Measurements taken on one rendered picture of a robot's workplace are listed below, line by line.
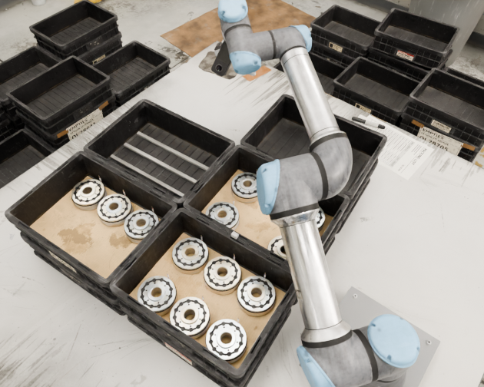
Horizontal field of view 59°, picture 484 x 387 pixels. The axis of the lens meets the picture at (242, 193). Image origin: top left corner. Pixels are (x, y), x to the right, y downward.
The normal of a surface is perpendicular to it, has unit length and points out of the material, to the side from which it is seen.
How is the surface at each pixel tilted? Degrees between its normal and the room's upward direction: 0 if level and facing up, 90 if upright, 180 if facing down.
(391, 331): 6
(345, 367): 30
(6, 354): 0
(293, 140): 0
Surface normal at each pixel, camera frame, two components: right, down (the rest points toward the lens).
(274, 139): 0.01, -0.61
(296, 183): 0.14, -0.09
